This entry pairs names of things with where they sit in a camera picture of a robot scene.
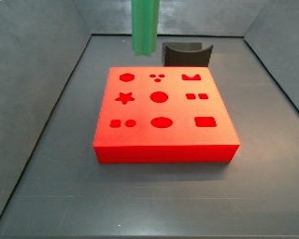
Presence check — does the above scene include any red shape-sorting block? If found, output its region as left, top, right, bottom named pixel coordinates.
left=93, top=67, right=240, bottom=163

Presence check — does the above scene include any dark grey curved block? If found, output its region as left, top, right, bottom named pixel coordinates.
left=161, top=42, right=213, bottom=67

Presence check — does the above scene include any green star-shaped peg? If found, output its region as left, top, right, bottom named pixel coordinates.
left=130, top=0, right=158, bottom=56

